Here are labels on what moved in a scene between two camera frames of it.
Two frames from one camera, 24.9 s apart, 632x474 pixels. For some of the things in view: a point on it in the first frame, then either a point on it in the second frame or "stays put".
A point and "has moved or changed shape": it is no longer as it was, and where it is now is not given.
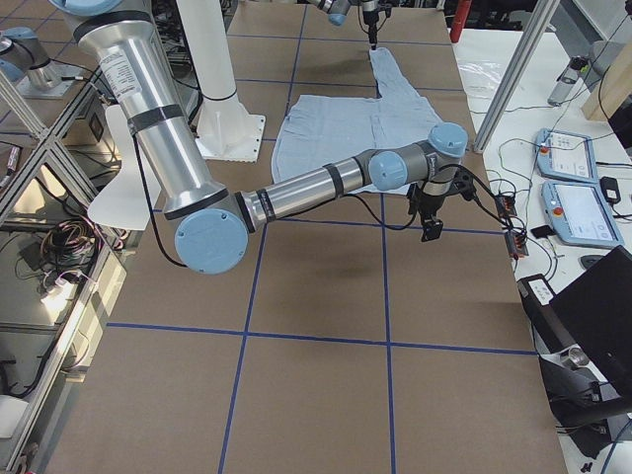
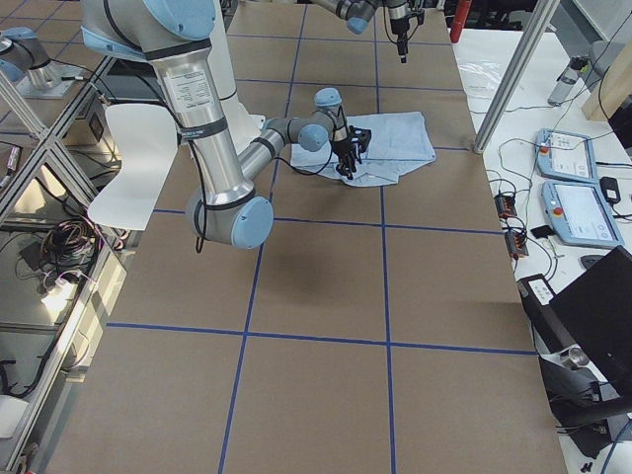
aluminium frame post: x=515 y=68 stays put
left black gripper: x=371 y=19 → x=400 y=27
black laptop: x=593 y=314 stays put
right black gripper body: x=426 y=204 → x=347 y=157
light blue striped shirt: x=315 y=129 has moved or changed shape
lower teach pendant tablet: x=580 y=215 stays put
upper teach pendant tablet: x=565 y=156 stays put
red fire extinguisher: x=461 y=10 stays put
